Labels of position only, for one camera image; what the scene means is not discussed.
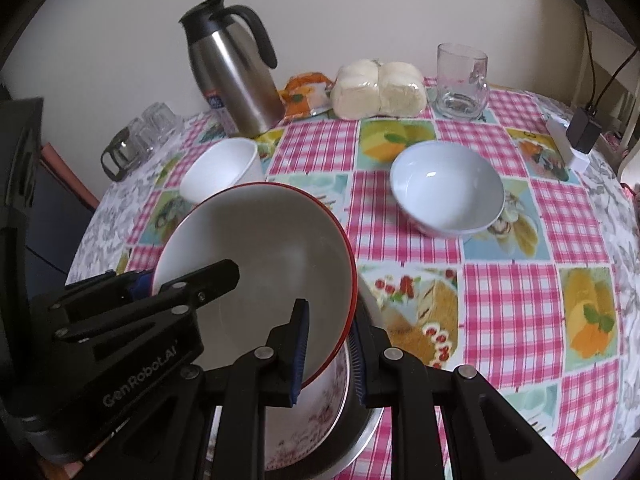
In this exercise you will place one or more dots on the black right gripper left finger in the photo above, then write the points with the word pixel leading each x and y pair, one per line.
pixel 213 425

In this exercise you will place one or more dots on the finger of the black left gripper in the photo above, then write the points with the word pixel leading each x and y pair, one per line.
pixel 197 288
pixel 95 289

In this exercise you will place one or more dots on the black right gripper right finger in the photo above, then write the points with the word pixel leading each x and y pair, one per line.
pixel 445 421

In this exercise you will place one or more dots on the pink floral plate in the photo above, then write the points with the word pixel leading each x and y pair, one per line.
pixel 293 433

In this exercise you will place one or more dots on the red rimmed ceramic bowl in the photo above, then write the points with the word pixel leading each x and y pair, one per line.
pixel 287 245

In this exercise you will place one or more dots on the large stainless steel bowl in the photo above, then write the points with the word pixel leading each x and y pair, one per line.
pixel 348 438

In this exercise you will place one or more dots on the white square cup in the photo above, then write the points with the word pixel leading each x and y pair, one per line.
pixel 228 163

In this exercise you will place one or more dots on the light blue ceramic bowl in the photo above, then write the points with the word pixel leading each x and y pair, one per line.
pixel 446 190

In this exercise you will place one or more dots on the clear drinking glass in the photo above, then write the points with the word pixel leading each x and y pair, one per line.
pixel 146 136
pixel 160 116

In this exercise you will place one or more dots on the clear drinking glass rear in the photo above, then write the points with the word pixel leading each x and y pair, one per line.
pixel 160 116

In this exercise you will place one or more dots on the stainless steel thermos jug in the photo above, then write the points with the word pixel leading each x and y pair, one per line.
pixel 231 58

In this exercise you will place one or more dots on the orange snack packet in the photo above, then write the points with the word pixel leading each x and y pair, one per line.
pixel 306 95

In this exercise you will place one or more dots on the packaged white steamed buns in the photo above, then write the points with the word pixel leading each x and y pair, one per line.
pixel 368 88

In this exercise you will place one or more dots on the white power strip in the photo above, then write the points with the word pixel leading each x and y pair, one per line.
pixel 573 159

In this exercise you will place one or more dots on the black power adapter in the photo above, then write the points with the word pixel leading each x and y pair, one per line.
pixel 583 131

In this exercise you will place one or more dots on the clear glass mug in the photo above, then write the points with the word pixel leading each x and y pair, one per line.
pixel 462 90

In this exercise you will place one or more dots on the cream wooden chair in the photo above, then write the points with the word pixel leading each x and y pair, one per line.
pixel 608 83

